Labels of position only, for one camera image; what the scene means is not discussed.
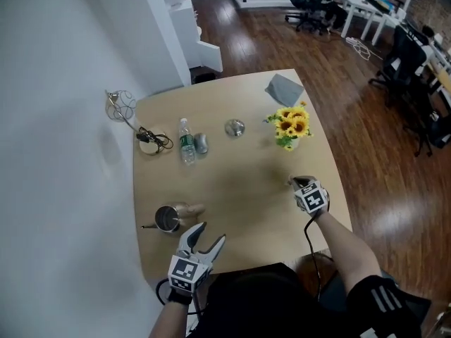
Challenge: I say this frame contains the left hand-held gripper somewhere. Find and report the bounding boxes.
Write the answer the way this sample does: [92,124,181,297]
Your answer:
[168,221,227,299]

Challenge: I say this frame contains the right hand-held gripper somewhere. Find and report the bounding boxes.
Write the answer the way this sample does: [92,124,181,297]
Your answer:
[288,175,331,215]

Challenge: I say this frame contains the metal teapot with wooden handle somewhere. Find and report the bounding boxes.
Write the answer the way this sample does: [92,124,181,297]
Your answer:
[140,202,206,234]

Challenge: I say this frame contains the person's right forearm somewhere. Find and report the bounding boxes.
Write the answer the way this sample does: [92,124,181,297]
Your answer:
[309,208,383,296]

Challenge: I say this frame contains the person's left forearm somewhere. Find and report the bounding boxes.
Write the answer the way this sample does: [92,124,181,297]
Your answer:
[147,293,194,338]

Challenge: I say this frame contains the round metal teapot lid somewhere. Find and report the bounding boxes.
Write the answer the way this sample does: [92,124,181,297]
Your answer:
[224,118,247,140]

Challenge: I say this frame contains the sunflower bouquet in white pot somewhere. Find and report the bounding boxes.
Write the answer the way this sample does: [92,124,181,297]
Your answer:
[263,100,315,153]

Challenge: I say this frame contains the person's black shirt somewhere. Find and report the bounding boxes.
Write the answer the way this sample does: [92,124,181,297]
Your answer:
[186,261,433,338]

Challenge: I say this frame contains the grey folded cloth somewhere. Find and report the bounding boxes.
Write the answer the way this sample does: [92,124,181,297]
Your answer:
[264,73,306,108]

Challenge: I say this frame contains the clear plastic water bottle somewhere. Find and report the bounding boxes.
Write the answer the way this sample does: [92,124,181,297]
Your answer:
[177,118,197,167]

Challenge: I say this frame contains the black office chair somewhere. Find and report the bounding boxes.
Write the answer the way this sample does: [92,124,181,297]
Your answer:
[367,24,436,158]
[284,0,334,37]

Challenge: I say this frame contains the white cabinet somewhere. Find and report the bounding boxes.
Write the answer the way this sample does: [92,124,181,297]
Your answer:
[168,0,224,76]

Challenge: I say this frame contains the white desk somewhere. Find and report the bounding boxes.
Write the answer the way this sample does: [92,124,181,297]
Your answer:
[338,0,401,46]
[417,39,451,105]

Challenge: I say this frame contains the right hand-held gripper black cable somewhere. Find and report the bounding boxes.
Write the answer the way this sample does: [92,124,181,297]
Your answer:
[304,212,335,303]

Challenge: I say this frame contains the hand-held gripper black cable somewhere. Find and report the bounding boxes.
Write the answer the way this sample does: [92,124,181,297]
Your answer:
[154,277,206,332]
[304,212,335,303]

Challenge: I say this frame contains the left hand-held gripper black cable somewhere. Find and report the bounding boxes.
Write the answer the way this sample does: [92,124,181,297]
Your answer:
[154,277,206,332]

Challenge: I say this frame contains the wire globe lamp wooden base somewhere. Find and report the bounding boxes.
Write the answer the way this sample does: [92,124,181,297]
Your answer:
[104,89,175,155]

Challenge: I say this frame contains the white power strip with cable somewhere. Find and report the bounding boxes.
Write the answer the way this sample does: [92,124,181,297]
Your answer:
[345,35,384,63]

